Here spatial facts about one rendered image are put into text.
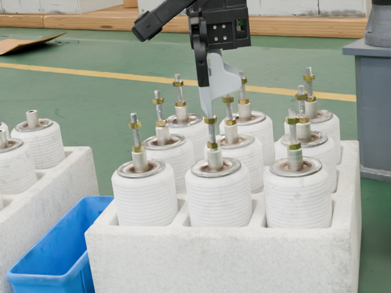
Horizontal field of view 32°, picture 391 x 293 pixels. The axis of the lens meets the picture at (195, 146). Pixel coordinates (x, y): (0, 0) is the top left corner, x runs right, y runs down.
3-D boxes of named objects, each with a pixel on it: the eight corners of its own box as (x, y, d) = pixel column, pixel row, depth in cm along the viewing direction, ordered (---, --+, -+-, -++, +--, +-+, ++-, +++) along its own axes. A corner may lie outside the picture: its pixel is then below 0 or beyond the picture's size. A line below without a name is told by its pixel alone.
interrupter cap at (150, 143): (195, 141, 114) (195, 137, 114) (162, 155, 109) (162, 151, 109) (166, 134, 119) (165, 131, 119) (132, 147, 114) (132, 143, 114)
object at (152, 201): (149, 253, 116) (134, 155, 110) (196, 263, 111) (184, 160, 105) (115, 281, 108) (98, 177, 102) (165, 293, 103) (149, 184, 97)
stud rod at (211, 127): (212, 158, 99) (206, 109, 97) (210, 156, 100) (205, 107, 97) (219, 157, 99) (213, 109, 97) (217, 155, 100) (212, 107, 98)
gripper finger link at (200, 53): (209, 87, 90) (202, 21, 89) (198, 88, 90) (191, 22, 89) (209, 84, 95) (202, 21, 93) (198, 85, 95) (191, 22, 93)
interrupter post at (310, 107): (304, 121, 118) (302, 103, 117) (305, 117, 120) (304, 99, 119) (317, 120, 117) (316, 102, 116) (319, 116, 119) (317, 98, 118)
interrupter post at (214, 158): (224, 172, 99) (223, 151, 98) (209, 174, 99) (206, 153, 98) (223, 166, 101) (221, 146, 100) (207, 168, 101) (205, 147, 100)
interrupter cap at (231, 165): (244, 176, 97) (244, 171, 97) (192, 182, 97) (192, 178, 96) (238, 158, 104) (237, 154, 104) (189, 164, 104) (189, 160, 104)
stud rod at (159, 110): (164, 134, 113) (159, 90, 110) (159, 134, 113) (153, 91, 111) (166, 132, 114) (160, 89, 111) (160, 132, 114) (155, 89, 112)
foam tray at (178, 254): (171, 223, 142) (160, 143, 136) (362, 226, 131) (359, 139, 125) (102, 334, 107) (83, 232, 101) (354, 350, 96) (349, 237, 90)
